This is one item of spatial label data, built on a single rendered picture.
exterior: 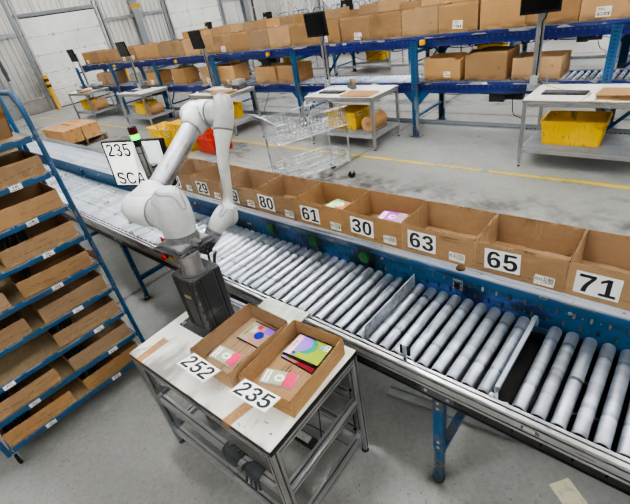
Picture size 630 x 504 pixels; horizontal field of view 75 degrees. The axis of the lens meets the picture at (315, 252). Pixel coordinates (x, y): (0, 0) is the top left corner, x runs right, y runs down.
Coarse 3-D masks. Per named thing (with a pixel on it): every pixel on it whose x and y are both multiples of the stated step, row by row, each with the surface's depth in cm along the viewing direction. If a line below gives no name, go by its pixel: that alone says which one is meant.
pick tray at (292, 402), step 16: (288, 336) 194; (320, 336) 189; (336, 336) 182; (272, 352) 187; (336, 352) 177; (256, 368) 180; (272, 368) 183; (288, 368) 182; (320, 368) 169; (304, 384) 161; (320, 384) 172; (288, 400) 167; (304, 400) 164
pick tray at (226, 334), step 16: (240, 320) 210; (256, 320) 213; (272, 320) 204; (208, 336) 196; (224, 336) 204; (272, 336) 189; (192, 352) 187; (208, 352) 198; (240, 352) 195; (256, 352) 183; (224, 368) 188; (240, 368) 177
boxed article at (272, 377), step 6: (264, 372) 180; (270, 372) 180; (276, 372) 179; (282, 372) 179; (264, 378) 177; (270, 378) 177; (276, 378) 176; (282, 378) 176; (288, 378) 175; (294, 378) 175; (270, 384) 175; (276, 384) 174; (282, 384) 173; (288, 384) 173; (294, 384) 173
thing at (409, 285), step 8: (408, 280) 213; (400, 288) 208; (408, 288) 215; (392, 296) 204; (400, 296) 210; (392, 304) 206; (384, 312) 201; (376, 320) 197; (368, 328) 192; (376, 328) 199; (368, 336) 194
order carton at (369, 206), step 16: (368, 192) 256; (384, 192) 250; (352, 208) 247; (368, 208) 260; (384, 208) 257; (400, 208) 248; (416, 208) 241; (384, 224) 224; (400, 224) 217; (368, 240) 238; (400, 240) 222
